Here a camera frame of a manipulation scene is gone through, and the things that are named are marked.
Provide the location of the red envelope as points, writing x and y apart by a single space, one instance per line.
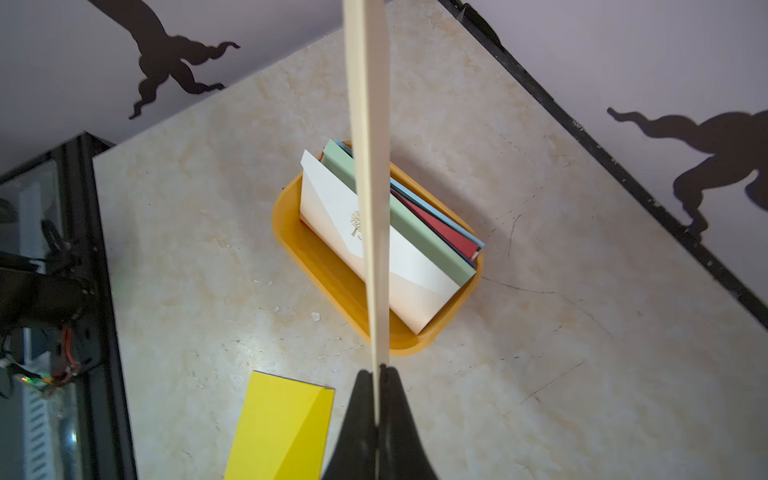
464 246

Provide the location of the beige envelope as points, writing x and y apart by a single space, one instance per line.
367 49

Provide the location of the yellow envelope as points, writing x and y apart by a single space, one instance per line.
282 431

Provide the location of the light green envelope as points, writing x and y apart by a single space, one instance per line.
432 246

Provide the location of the light blue envelope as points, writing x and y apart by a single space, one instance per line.
438 216

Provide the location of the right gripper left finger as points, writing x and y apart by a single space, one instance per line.
354 455

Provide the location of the yellow plastic storage box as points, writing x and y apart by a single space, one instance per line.
316 220

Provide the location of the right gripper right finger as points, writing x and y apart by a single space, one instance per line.
401 454

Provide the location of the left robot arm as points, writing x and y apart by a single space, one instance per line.
36 294

